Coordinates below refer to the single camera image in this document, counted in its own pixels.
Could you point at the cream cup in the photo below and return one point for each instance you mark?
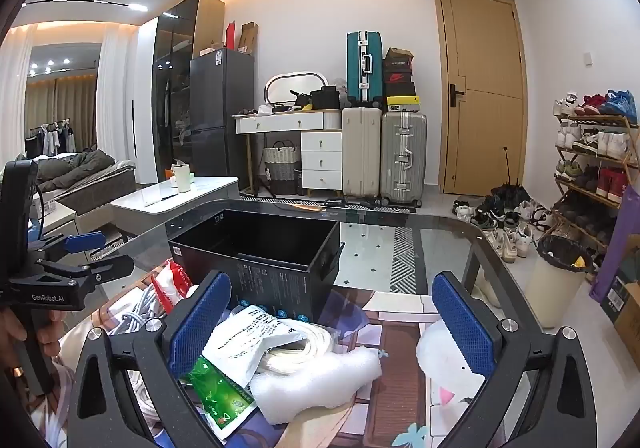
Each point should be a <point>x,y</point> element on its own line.
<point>182,177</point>

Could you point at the grey sofa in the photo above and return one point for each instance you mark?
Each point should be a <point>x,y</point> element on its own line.
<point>95,193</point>

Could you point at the wooden door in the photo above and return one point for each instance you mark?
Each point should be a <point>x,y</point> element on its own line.
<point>480,92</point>

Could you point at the woven laundry basket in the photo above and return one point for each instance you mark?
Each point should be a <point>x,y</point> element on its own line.
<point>282,162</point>

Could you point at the open brown shoe box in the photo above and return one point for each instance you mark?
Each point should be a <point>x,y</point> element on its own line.
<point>398,56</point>

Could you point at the oval white mirror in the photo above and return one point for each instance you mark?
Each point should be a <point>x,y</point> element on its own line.
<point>295,87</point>

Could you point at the white grey side table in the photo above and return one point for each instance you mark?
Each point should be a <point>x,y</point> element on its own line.
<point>185,195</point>

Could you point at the pile of floor shoes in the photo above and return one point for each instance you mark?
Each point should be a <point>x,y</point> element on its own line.
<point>500,223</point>

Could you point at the dark grey fridge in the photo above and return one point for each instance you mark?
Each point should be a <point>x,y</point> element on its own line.
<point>220,112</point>

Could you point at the clothes rail with garments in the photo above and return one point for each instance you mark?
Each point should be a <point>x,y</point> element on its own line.
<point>50,137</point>

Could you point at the white dressing table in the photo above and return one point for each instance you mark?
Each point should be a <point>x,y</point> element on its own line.
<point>320,162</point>

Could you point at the teal suitcase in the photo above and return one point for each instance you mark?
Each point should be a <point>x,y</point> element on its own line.
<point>365,67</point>

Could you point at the wooden shoe rack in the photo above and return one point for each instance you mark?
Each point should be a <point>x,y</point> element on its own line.
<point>600,120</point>

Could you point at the cream trash bin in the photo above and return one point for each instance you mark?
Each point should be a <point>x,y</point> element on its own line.
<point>555,288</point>

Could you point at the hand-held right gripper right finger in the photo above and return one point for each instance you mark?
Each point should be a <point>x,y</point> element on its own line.
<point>465,328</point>

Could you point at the white foam wrap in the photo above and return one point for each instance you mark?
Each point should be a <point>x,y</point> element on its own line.
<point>310,378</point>

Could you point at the open cardboard box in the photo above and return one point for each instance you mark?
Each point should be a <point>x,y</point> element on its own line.
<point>632,328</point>

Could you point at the beige suitcase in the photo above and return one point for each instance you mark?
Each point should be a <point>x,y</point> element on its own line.
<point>361,152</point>

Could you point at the purple mat bag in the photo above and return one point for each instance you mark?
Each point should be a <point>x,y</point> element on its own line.
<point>612,248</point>

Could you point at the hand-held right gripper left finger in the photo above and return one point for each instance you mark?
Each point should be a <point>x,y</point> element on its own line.
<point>200,323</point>

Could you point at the yellow white shoe box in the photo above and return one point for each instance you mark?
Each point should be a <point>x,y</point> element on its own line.
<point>402,102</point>

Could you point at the geometric patterned rug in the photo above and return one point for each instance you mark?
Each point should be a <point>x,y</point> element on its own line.
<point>405,258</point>

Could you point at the red black shoe box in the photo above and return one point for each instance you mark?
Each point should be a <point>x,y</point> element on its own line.
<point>399,76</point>

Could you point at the olive coat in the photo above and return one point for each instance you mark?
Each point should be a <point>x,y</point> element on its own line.
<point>80,165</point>

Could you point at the rows of shelved shoes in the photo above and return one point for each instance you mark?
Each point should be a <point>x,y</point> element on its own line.
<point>600,142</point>

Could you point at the green white packet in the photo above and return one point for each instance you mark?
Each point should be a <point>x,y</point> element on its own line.
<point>220,390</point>

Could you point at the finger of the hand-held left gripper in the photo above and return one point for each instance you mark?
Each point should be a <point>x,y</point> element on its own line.
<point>85,241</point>
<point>100,270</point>

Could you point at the flat brown carton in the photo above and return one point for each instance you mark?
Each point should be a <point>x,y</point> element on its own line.
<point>247,37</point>

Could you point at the black umbrella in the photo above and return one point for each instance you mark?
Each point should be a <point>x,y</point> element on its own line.
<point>506,193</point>

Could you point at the red white balloon bag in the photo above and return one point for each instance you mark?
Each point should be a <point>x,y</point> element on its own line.
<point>170,285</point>

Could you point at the small black floor object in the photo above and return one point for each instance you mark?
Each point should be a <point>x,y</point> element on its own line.
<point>332,202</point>

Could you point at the silver suitcase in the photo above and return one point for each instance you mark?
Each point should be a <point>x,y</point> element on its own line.
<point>404,155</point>

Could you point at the white wall switch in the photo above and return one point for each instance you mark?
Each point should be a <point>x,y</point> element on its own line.
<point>589,58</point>

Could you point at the white plush toy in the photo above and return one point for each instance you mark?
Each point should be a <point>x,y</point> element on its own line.
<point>445,358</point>

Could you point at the black bag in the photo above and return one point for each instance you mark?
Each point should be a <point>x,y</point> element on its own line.
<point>325,96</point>

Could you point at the printed desk mat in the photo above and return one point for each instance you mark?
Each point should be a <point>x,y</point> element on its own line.
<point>395,338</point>

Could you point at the dark glass cabinet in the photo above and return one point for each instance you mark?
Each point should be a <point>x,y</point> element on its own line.
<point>172,92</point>

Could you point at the striped floor runner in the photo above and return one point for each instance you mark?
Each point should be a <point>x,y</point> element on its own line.
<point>280,200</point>

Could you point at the white printed pouch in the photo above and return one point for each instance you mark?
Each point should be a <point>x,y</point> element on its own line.
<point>245,333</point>

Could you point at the black cardboard box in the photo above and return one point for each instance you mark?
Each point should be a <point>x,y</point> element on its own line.
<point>280,278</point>

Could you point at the dark labelled box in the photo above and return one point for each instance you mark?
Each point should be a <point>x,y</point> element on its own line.
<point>617,295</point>

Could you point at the person's left hand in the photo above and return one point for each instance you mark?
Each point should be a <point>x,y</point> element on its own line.
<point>9,328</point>

